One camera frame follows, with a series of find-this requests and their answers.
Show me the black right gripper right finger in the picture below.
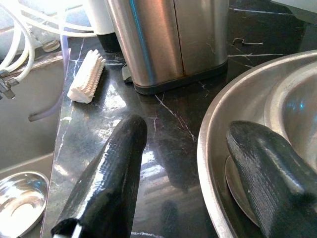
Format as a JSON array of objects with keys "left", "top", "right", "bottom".
[{"left": 226, "top": 120, "right": 317, "bottom": 238}]

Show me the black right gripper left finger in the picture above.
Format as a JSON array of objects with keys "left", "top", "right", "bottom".
[{"left": 51, "top": 115, "right": 149, "bottom": 238}]

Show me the large steel basin plate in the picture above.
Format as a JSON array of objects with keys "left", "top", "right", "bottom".
[{"left": 197, "top": 49, "right": 317, "bottom": 238}]

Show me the large steel bowl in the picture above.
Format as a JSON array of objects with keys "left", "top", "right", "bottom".
[{"left": 264, "top": 60, "right": 317, "bottom": 174}]

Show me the wide rimmed steel bowl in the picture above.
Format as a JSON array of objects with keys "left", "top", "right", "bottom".
[{"left": 0, "top": 171, "right": 50, "bottom": 238}]

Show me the stainless steel sink basin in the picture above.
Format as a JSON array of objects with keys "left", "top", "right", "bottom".
[{"left": 0, "top": 47, "right": 71, "bottom": 238}]

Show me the white scrub brush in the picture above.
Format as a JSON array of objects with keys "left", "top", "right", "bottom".
[{"left": 67, "top": 49, "right": 107, "bottom": 104}]

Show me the clear plastic tube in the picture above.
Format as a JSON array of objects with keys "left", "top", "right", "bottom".
[{"left": 28, "top": 34, "right": 70, "bottom": 122}]

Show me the tall stainless steel container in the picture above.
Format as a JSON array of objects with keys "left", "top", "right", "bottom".
[{"left": 106, "top": 0, "right": 230, "bottom": 96}]

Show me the white countertop appliance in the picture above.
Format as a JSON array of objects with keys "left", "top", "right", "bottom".
[{"left": 81, "top": 0, "right": 122, "bottom": 53}]

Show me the looped white flexible hose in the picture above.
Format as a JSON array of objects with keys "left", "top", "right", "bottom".
[{"left": 0, "top": 3, "right": 37, "bottom": 82}]

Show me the long white flexible hose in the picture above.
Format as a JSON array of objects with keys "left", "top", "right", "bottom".
[{"left": 14, "top": 0, "right": 100, "bottom": 38}]

